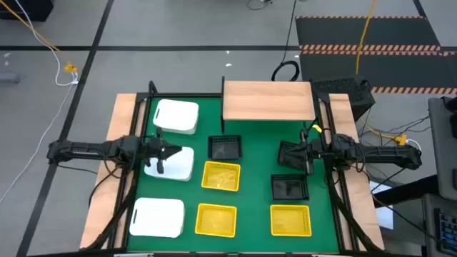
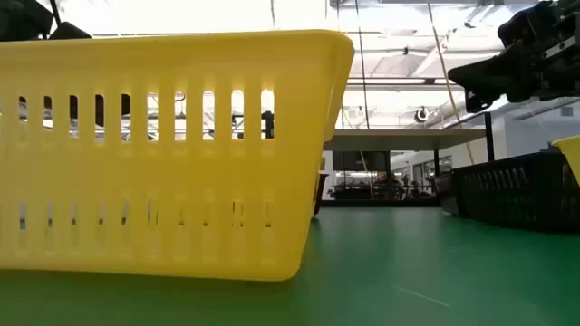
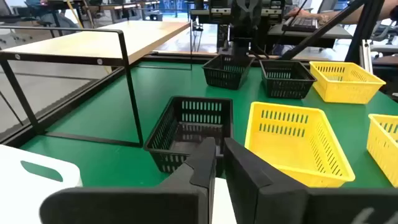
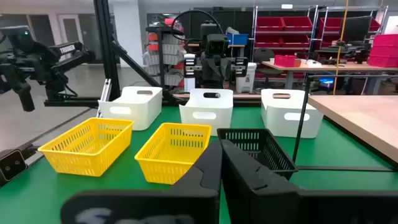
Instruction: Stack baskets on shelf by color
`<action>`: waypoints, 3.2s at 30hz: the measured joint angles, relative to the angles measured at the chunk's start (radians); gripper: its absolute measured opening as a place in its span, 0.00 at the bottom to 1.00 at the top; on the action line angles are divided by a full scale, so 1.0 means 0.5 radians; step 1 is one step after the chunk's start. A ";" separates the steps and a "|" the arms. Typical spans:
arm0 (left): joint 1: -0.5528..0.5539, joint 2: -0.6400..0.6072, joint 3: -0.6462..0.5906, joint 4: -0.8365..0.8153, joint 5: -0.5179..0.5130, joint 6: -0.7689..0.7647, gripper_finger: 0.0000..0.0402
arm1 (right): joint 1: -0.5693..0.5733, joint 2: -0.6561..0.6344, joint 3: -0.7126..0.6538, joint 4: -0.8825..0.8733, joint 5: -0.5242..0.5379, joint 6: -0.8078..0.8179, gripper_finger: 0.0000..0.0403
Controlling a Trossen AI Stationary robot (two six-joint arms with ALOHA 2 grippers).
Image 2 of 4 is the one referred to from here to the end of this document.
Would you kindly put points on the green table mat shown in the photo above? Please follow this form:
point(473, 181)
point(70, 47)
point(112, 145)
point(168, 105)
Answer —
point(430, 271)

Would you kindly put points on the black wall screen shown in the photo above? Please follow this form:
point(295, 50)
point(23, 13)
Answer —
point(360, 160)

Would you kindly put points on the black metal table frame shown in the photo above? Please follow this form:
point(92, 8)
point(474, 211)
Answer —
point(385, 204)

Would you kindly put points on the wooden shelf with black legs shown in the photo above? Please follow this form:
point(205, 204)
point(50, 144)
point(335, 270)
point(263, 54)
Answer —
point(399, 140)

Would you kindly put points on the long ceiling light strip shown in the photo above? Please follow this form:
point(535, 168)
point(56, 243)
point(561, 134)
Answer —
point(399, 82)

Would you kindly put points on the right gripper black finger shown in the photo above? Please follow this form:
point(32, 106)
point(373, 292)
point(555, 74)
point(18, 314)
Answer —
point(476, 103)
point(487, 74)

